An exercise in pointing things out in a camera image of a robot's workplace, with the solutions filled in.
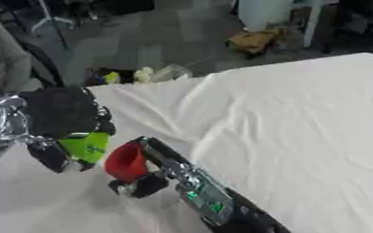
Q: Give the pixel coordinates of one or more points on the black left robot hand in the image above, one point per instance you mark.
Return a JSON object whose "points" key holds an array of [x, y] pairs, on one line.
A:
{"points": [[62, 112]]}

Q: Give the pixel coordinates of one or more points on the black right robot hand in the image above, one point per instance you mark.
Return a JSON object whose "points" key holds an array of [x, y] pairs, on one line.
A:
{"points": [[152, 170]]}

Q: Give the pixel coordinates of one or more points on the red plastic cup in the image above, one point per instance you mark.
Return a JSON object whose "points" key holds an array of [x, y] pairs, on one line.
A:
{"points": [[126, 162]]}

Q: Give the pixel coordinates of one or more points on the green plastic cup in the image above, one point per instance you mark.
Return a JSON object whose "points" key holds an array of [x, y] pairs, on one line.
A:
{"points": [[86, 147]]}

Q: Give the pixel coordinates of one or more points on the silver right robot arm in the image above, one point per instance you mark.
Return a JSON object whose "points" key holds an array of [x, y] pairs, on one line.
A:
{"points": [[227, 203]]}

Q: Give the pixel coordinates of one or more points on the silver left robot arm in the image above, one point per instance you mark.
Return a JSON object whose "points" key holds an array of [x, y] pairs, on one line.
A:
{"points": [[1, 127]]}

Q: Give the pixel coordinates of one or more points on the person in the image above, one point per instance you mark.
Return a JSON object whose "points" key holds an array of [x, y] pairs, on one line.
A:
{"points": [[1, 57]]}

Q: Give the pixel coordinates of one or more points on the white soft toy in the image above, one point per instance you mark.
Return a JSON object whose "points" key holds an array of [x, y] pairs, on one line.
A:
{"points": [[143, 74]]}

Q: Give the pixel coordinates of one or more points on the white tripod stand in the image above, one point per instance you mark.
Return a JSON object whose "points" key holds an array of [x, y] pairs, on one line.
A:
{"points": [[49, 16]]}

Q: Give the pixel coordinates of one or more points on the clear plastic bag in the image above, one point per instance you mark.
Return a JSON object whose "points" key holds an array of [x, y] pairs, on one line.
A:
{"points": [[168, 72]]}

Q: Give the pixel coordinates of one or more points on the tan bag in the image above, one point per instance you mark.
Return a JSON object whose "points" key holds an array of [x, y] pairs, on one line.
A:
{"points": [[253, 41]]}

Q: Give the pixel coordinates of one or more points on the white cylindrical bin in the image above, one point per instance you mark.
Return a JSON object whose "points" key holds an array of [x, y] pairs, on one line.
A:
{"points": [[264, 13]]}

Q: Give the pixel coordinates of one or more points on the white table leg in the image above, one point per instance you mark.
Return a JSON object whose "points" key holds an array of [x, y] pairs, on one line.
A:
{"points": [[311, 22]]}

